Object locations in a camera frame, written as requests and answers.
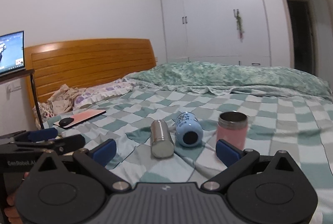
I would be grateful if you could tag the purple floral pillow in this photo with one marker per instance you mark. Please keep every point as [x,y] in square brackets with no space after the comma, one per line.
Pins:
[102,92]

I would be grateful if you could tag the person's left hand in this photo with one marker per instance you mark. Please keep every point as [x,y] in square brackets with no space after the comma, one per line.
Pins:
[12,183]

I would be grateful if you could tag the pink steel-rimmed cup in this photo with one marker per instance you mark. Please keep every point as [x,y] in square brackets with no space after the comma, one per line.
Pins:
[232,127]

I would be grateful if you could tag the checkered teal bed sheet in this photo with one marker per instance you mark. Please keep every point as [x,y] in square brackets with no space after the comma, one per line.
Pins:
[299,124]

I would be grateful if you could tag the blue cartoon printed cup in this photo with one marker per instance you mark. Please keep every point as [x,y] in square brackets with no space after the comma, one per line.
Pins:
[188,130]

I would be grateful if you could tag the stainless steel cup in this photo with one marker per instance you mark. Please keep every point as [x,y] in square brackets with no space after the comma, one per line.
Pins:
[162,145]

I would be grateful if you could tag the hanging dried plant sprig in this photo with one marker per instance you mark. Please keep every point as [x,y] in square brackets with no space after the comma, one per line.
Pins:
[239,24]

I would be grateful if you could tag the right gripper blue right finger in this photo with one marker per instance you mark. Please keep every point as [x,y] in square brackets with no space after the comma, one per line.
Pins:
[239,164]

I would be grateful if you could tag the crumpled beige cloth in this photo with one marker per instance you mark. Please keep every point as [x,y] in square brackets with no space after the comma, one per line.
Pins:
[62,101]

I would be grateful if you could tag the black side table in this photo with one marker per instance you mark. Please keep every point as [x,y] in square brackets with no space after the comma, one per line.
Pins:
[31,107]

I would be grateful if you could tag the dark doorway frame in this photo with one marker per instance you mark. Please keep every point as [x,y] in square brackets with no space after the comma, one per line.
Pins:
[301,21]

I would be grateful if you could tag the laptop screen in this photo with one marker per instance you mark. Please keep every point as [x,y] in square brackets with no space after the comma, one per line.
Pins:
[12,53]

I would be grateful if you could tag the green floral duvet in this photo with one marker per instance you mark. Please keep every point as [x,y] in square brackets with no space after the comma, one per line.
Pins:
[218,79]

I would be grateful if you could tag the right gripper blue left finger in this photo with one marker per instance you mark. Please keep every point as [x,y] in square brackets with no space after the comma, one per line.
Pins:
[93,164]

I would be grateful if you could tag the white wardrobe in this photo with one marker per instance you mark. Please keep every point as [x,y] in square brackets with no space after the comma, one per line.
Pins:
[205,30]

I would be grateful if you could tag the pink notebook pad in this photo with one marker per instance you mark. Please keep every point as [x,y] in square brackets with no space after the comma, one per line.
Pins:
[82,117]

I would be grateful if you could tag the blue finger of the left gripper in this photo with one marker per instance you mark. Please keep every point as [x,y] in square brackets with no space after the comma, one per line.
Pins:
[36,136]
[66,145]

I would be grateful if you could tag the white wall socket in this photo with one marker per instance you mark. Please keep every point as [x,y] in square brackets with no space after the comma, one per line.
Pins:
[13,86]

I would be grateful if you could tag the wooden bed headboard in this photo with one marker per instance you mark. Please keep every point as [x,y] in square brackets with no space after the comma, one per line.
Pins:
[86,63]

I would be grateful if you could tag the black computer mouse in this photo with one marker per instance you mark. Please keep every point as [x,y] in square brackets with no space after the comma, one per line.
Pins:
[65,122]

